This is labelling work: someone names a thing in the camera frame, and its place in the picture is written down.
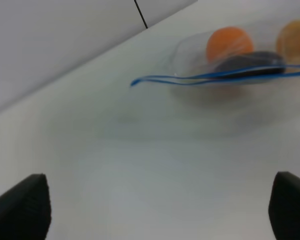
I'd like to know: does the yellow pear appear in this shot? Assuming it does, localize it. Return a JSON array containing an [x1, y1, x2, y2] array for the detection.
[[276, 19, 300, 64]]

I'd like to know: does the clear blue-zip plastic bag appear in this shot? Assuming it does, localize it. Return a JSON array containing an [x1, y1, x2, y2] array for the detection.
[[131, 19, 300, 86]]

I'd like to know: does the purple eggplant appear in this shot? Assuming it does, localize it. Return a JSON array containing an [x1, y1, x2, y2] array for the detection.
[[214, 51, 286, 79]]

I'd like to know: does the orange fruit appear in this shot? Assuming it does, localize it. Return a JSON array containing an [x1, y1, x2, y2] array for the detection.
[[205, 26, 255, 63]]

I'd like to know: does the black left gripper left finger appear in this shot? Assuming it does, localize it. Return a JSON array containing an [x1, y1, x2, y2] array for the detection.
[[0, 173, 52, 240]]

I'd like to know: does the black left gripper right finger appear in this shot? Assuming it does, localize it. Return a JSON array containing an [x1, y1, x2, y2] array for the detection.
[[268, 171, 300, 240]]

